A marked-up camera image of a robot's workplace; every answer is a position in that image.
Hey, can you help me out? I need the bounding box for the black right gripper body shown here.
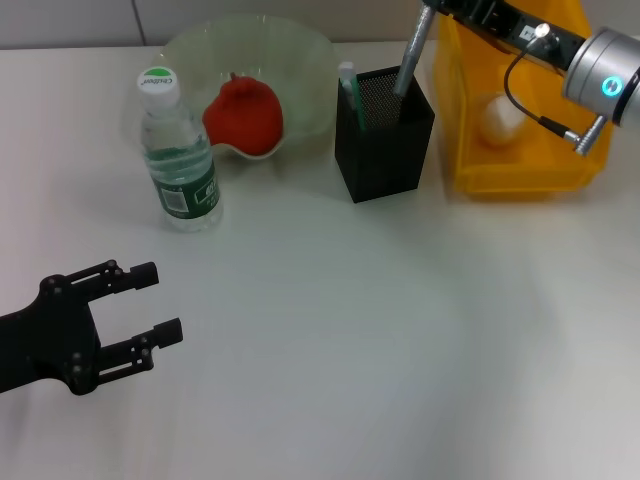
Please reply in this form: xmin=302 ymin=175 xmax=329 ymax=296
xmin=492 ymin=0 xmax=590 ymax=77

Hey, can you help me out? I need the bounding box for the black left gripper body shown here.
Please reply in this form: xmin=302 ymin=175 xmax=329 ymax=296
xmin=0 ymin=273 xmax=104 ymax=397

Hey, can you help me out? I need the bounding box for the grey pen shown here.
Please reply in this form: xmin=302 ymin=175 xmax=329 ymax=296
xmin=393 ymin=4 xmax=436 ymax=96

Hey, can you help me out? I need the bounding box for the white paper ball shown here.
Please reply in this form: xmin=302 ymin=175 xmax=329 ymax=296
xmin=478 ymin=96 xmax=526 ymax=148

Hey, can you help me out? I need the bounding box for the clear green-label water bottle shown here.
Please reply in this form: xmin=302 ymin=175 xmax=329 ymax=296
xmin=135 ymin=64 xmax=225 ymax=232

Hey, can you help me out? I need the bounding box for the green utility knife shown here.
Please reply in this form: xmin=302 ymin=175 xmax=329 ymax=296
xmin=338 ymin=60 xmax=369 ymax=134

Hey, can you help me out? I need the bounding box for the red-orange fruit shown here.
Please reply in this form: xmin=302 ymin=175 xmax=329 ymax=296
xmin=201 ymin=71 xmax=286 ymax=157

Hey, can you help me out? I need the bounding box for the black mesh pen holder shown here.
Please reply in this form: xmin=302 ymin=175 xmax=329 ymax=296
xmin=334 ymin=63 xmax=435 ymax=205

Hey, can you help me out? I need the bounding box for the translucent green fruit plate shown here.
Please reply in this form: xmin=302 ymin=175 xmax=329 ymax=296
xmin=159 ymin=14 xmax=346 ymax=162

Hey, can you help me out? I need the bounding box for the yellow plastic bin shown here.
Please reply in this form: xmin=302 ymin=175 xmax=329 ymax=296
xmin=432 ymin=0 xmax=616 ymax=202

